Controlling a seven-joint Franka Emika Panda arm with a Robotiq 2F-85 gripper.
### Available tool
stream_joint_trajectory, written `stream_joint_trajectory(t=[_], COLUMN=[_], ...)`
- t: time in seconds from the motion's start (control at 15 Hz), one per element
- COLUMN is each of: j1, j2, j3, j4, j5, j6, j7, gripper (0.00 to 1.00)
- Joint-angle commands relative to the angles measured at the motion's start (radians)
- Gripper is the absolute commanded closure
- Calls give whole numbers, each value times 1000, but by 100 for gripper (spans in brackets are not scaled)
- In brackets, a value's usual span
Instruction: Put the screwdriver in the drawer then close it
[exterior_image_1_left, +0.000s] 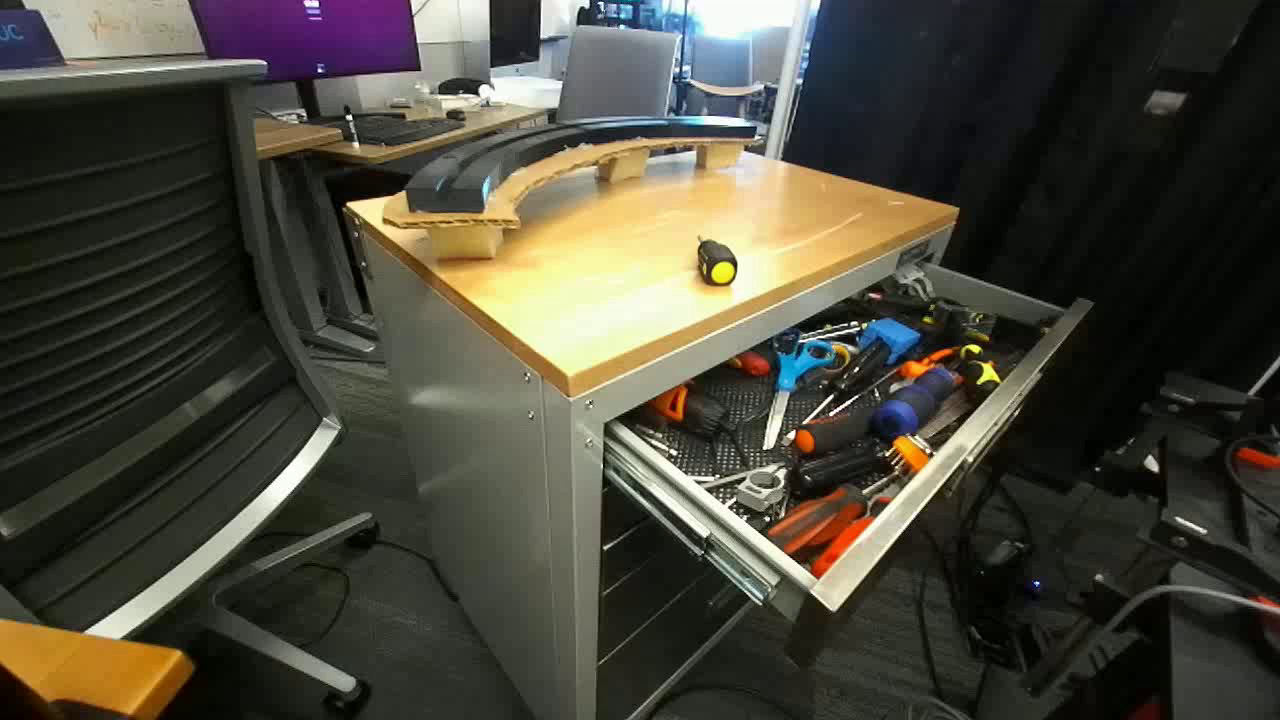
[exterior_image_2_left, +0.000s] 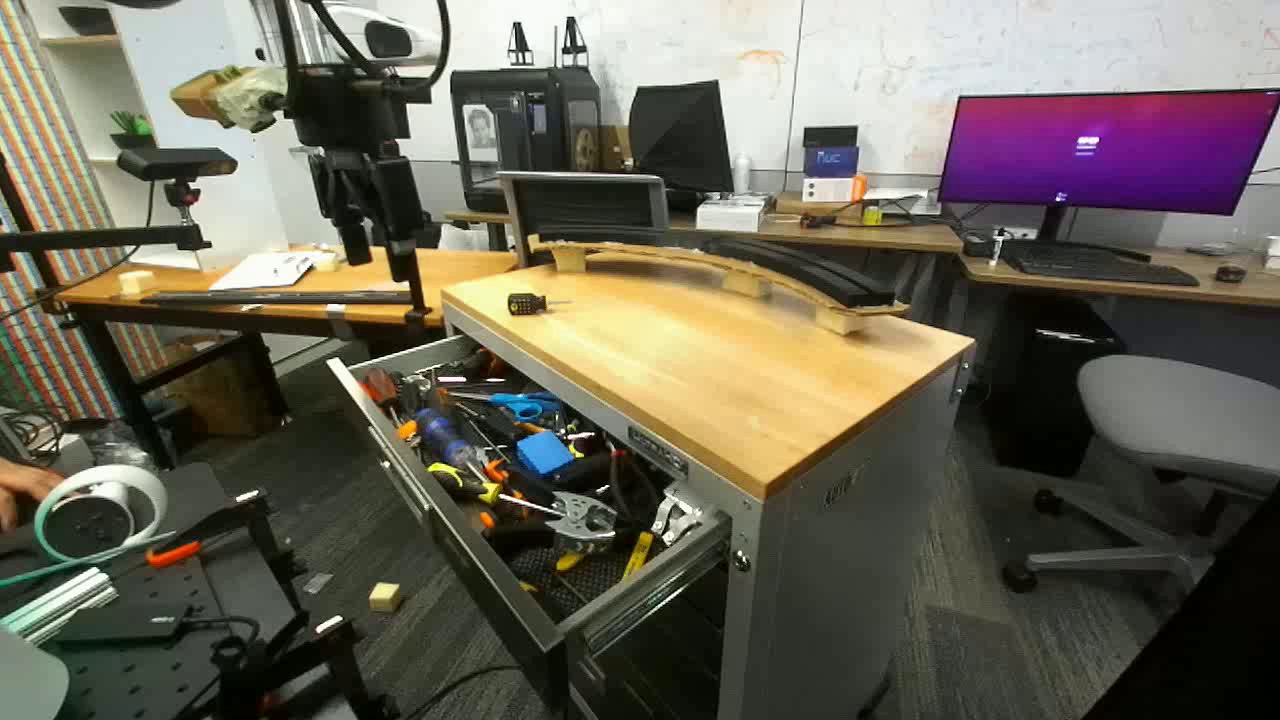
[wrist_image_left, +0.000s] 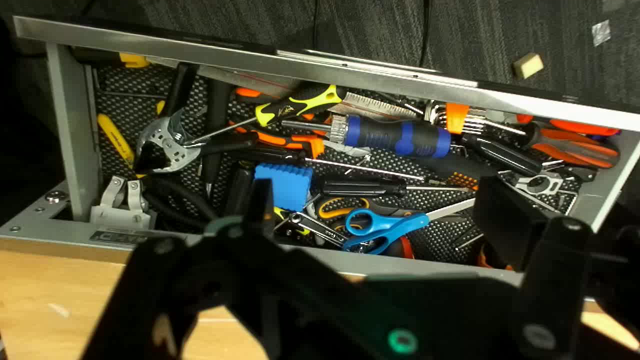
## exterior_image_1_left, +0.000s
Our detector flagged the black yellow screwdriver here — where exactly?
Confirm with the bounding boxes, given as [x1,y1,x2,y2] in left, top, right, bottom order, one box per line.
[697,241,740,290]

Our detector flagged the grey tool drawer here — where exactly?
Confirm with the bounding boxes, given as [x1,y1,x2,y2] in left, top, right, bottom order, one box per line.
[606,263,1090,615]

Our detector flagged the orange black screwdriver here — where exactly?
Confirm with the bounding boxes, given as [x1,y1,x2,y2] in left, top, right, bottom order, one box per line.
[791,404,874,458]

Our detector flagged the grey metal tool cabinet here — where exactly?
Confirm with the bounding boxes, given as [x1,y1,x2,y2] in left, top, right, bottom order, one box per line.
[348,158,955,720]

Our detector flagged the curved black wooden track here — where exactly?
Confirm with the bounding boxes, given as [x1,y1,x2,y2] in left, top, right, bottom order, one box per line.
[386,117,757,262]

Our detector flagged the black keyboard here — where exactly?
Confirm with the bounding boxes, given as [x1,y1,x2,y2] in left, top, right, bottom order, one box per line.
[317,112,464,146]

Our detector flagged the purple screen monitor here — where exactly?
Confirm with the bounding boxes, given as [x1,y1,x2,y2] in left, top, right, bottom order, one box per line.
[187,0,422,79]

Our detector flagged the black mesh office chair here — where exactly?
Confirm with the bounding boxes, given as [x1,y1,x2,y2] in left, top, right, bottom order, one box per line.
[0,59,378,717]

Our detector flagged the black curtain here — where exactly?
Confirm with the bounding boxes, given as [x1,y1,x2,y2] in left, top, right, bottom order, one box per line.
[788,0,1280,488]

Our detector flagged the blue handled scissors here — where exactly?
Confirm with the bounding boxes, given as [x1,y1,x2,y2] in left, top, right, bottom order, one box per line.
[762,337,838,447]

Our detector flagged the blue handled screwdriver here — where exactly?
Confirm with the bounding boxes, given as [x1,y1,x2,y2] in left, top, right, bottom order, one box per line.
[874,368,962,439]

